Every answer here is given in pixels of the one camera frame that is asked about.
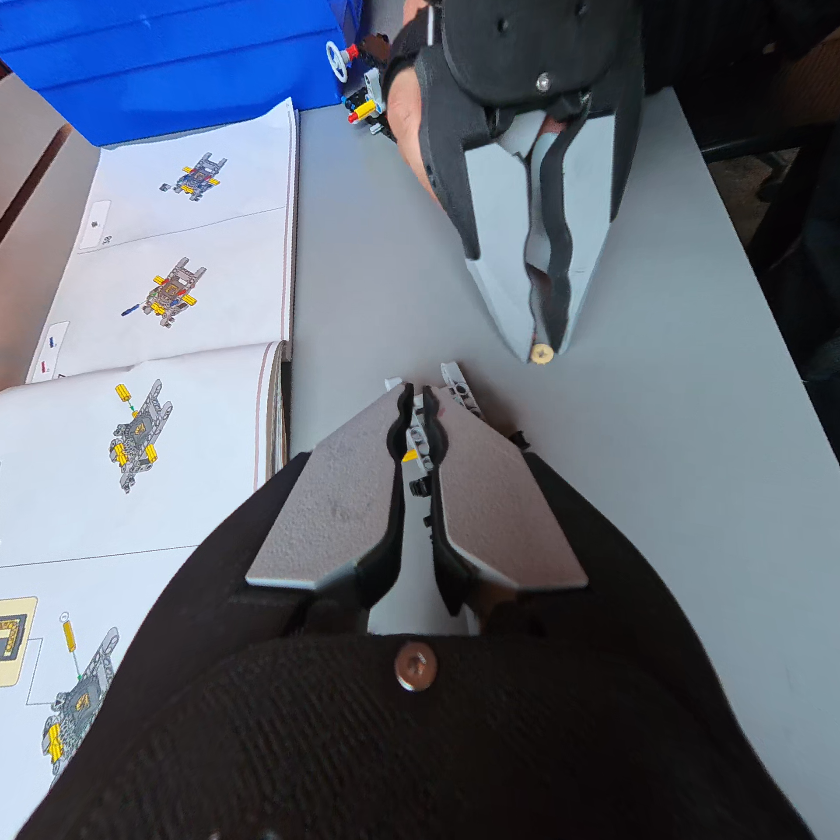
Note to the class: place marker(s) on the person's right hand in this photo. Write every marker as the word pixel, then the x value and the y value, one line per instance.
pixel 401 111

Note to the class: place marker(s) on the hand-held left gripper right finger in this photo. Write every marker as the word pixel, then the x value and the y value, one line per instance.
pixel 505 518

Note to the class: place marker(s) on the grey lego chassis assembly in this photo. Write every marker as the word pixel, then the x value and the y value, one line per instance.
pixel 459 387

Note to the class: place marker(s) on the tan lego bevel gear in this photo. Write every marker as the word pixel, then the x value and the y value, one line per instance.
pixel 541 354

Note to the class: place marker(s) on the lego instruction booklet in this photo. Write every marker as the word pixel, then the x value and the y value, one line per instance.
pixel 164 295

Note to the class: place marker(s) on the small Lego steering assembly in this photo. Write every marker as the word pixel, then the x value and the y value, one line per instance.
pixel 369 84

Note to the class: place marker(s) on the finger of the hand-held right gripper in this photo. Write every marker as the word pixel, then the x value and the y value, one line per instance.
pixel 590 197
pixel 499 229

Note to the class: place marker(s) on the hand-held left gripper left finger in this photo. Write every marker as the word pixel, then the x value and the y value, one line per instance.
pixel 341 512

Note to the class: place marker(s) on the beige side table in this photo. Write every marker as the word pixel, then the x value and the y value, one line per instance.
pixel 26 197

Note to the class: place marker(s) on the blue plastic bin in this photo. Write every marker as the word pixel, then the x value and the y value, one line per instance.
pixel 164 59

